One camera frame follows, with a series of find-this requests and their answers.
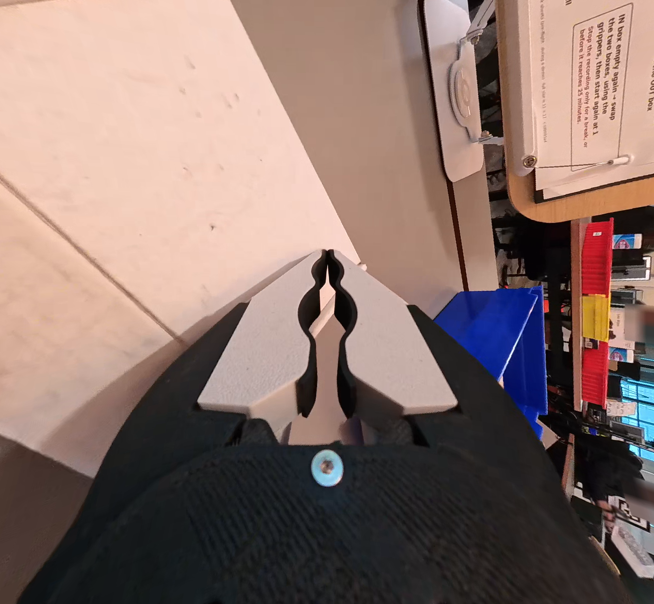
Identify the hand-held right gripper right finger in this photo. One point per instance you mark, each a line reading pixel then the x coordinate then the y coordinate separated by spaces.
pixel 398 363

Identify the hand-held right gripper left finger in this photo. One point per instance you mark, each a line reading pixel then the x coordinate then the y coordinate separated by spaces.
pixel 255 358

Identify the blue plastic bin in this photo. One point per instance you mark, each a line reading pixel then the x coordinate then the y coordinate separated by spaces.
pixel 490 338

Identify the white cardboard box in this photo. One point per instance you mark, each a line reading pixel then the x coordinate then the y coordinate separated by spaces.
pixel 127 128

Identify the red plastic bin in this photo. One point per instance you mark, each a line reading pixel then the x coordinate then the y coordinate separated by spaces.
pixel 594 374
pixel 597 256

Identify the yellow plastic bin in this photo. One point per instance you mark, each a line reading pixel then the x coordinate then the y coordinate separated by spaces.
pixel 595 317

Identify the wooden instruction board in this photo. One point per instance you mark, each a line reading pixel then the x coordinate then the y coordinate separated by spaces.
pixel 552 208

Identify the white printed carton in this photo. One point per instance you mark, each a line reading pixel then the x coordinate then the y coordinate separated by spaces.
pixel 621 333

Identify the white instruction sheet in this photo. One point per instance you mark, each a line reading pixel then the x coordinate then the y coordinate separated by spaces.
pixel 562 103

